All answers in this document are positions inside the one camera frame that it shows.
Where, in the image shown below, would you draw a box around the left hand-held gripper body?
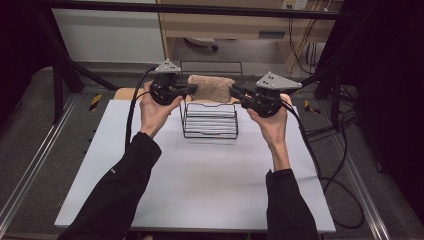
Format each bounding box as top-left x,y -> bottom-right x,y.
149,59 -> 188,106

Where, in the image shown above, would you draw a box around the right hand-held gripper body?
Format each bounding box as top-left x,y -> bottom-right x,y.
239,71 -> 303,118

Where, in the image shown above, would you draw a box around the brown towel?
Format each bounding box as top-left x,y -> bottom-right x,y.
187,74 -> 236,104

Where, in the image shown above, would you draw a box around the black wire rack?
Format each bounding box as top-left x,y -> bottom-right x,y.
176,60 -> 245,140

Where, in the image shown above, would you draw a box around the person's left hand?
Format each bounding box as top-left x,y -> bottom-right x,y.
139,81 -> 184,139

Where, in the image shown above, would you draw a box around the person's right hand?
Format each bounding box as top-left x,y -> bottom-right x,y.
247,94 -> 290,149

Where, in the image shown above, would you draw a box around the office chair base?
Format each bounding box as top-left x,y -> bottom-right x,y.
183,36 -> 220,53

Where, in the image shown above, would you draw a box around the black metal stand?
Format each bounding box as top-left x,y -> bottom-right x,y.
33,6 -> 119,126
279,66 -> 354,131

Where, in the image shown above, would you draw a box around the light wooden desk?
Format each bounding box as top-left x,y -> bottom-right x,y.
156,0 -> 344,73

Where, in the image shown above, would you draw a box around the white cabinet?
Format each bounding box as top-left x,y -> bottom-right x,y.
50,0 -> 167,64

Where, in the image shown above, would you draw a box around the white foam board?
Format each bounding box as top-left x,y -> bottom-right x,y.
54,99 -> 337,233

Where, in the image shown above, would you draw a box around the black curtain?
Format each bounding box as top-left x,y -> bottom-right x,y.
0,0 -> 54,124
319,0 -> 424,214

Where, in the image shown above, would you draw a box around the hanging cable bundle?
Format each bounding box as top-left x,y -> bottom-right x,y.
288,16 -> 321,76

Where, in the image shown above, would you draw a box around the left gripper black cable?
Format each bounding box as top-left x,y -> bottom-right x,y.
124,64 -> 159,153

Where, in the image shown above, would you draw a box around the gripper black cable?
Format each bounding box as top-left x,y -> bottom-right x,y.
124,64 -> 159,153
281,99 -> 366,231

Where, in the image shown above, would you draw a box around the black metal frame bar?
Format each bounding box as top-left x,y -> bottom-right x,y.
43,0 -> 354,21

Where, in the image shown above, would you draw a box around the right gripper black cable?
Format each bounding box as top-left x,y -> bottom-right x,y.
281,99 -> 366,231

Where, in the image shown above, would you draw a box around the black floor cables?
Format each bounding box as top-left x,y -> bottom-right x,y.
304,109 -> 359,141

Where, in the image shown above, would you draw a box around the white wall socket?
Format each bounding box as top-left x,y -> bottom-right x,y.
281,0 -> 309,10

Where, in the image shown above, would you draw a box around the aluminium floor rail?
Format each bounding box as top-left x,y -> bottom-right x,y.
328,133 -> 391,240
0,94 -> 81,221

